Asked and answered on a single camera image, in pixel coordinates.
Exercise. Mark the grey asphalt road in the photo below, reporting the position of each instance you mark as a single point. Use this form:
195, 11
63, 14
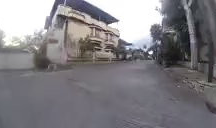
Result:
96, 96

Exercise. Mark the beige multi-storey building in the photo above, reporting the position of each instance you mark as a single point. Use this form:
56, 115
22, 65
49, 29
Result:
79, 33

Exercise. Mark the dark roadside trees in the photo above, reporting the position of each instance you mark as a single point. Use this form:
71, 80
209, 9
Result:
169, 40

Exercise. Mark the pale tree trunk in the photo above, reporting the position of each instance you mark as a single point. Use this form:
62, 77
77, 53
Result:
191, 33

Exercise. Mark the grey concrete pavement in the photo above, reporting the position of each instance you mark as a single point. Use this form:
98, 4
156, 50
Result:
196, 78

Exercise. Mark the dark pole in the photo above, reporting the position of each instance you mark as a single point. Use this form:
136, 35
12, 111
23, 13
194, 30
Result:
210, 40

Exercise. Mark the trees behind wall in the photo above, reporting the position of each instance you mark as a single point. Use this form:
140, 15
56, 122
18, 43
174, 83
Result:
26, 41

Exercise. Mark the low grey wall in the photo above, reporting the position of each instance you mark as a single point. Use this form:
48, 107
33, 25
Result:
12, 60

